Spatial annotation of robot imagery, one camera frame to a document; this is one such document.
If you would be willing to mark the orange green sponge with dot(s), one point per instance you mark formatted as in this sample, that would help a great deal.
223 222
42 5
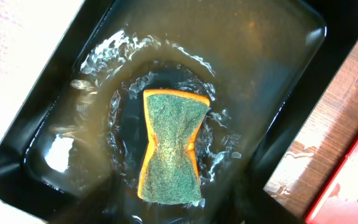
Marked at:
169 172

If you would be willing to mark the black water tray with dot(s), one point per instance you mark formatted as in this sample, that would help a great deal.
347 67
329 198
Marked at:
74 151

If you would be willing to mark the red plastic tray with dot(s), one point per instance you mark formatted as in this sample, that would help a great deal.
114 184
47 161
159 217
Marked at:
338 202

